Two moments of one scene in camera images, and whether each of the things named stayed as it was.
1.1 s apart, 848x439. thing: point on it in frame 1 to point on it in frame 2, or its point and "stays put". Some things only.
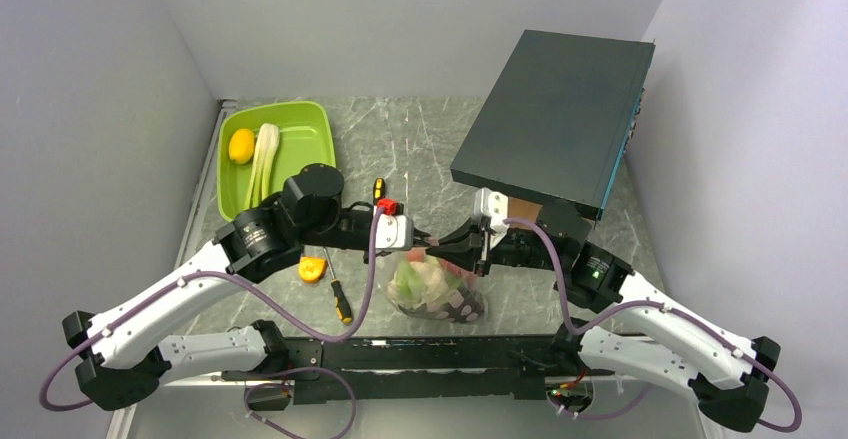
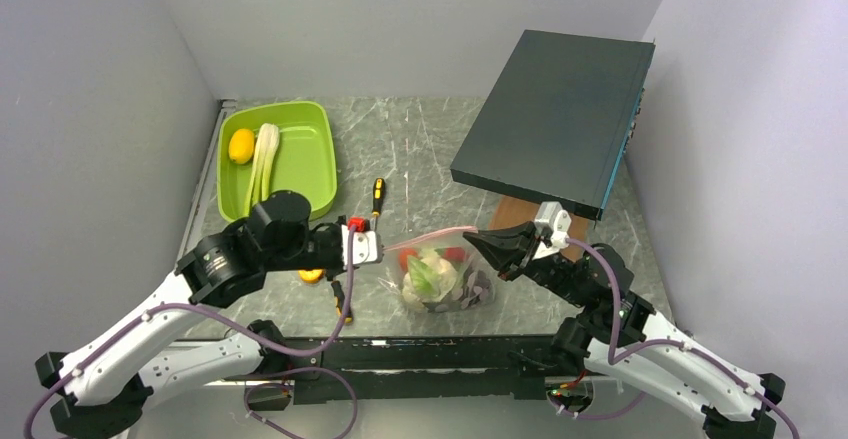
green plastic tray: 304,140 stays put
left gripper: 366,257 to 331,272
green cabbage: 409,286 to 423,278
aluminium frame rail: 202,181 stays put
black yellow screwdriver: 341,299 stays put
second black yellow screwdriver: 378,190 stays put
